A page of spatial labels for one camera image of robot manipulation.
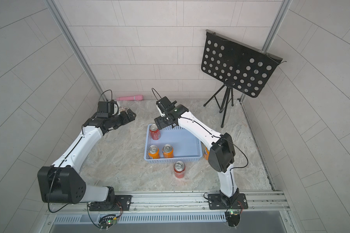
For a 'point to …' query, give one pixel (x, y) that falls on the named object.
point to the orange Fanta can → (206, 154)
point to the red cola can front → (179, 169)
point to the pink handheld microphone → (135, 97)
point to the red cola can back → (154, 132)
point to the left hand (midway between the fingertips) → (133, 115)
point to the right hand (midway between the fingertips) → (163, 121)
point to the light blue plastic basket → (186, 147)
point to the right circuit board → (233, 218)
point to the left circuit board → (107, 221)
